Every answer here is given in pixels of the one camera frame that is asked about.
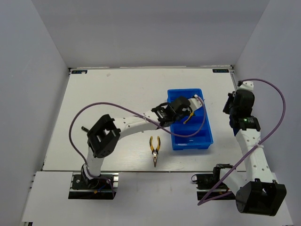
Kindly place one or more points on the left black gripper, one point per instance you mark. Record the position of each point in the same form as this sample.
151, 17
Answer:
186, 113

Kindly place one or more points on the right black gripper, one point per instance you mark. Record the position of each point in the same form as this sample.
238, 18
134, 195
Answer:
231, 97

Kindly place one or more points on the yellow black pliers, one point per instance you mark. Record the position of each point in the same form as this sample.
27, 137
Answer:
189, 117
155, 151

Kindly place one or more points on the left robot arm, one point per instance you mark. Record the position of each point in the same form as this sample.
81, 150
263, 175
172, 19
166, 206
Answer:
102, 138

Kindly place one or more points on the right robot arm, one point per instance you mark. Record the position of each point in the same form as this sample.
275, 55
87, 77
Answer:
258, 193

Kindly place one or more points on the right blue table label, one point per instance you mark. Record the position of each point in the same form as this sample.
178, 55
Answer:
220, 71

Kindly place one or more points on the blue table label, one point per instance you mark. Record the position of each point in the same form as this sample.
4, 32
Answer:
79, 72
220, 71

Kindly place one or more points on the blue divided plastic bin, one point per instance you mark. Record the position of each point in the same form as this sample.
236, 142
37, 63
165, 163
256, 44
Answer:
203, 139

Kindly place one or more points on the thin green precision screwdriver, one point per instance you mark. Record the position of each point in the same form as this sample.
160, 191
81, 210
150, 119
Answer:
84, 129

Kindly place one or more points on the left blue table label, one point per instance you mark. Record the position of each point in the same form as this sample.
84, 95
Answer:
79, 72

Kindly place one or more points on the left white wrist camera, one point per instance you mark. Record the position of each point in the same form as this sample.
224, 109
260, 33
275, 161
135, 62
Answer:
196, 102

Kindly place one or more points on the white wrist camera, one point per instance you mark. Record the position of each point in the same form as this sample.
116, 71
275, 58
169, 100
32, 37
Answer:
245, 85
196, 102

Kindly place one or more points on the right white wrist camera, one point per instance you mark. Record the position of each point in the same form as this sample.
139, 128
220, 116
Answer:
245, 85

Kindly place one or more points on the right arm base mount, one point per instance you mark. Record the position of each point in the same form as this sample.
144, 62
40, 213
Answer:
204, 183

